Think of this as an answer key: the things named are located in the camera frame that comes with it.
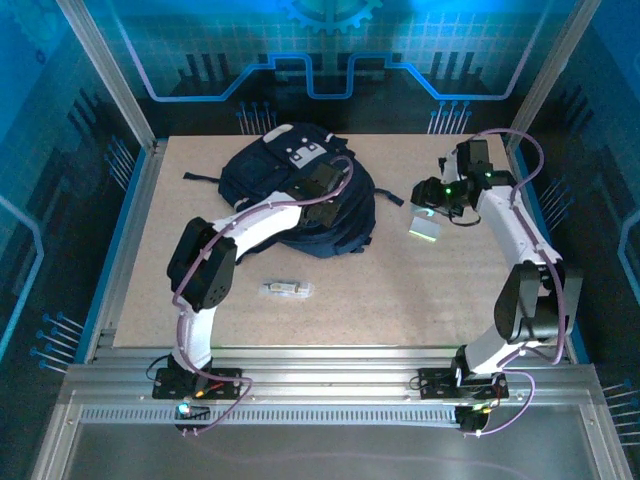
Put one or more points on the white sticky pad green edge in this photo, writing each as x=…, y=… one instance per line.
x=425, y=227

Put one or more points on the navy blue backpack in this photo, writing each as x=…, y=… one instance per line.
x=265, y=170

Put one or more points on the clear packet with glue stick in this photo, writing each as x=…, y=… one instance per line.
x=287, y=290

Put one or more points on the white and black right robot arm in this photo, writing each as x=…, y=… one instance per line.
x=500, y=220

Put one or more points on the black connector board with LED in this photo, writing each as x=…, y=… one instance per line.
x=197, y=414
x=470, y=420

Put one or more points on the grey metal tray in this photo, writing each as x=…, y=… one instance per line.
x=325, y=450

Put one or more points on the aluminium side rail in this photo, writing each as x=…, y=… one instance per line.
x=132, y=235
x=516, y=157

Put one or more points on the aluminium frame post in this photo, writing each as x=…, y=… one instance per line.
x=111, y=75
x=549, y=75

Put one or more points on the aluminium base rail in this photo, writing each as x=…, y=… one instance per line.
x=325, y=372

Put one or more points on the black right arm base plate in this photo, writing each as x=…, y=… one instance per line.
x=435, y=377

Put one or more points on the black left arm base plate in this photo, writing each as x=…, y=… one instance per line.
x=230, y=375

